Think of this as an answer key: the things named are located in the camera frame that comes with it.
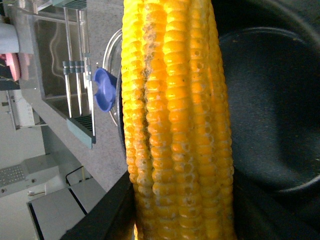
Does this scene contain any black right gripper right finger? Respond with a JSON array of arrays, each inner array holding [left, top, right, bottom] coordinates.
[[234, 184, 320, 240]]

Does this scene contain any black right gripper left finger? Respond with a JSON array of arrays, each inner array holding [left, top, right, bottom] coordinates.
[[61, 172, 136, 240]]

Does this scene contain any yellow corn cob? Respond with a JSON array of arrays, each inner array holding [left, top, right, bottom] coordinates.
[[121, 0, 237, 240]]

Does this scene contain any glass lid with blue knob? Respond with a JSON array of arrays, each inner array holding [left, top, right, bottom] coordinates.
[[93, 29, 123, 126]]

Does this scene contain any white cabinet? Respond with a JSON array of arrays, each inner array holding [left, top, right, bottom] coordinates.
[[0, 91, 106, 240]]

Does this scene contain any metal dish rack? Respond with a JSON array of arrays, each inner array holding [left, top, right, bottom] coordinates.
[[34, 0, 96, 149]]

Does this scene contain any dark blue saucepan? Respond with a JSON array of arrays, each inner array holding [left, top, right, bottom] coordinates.
[[117, 0, 320, 240]]

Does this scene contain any pink object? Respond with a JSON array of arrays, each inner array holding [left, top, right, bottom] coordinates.
[[0, 53, 30, 82]]

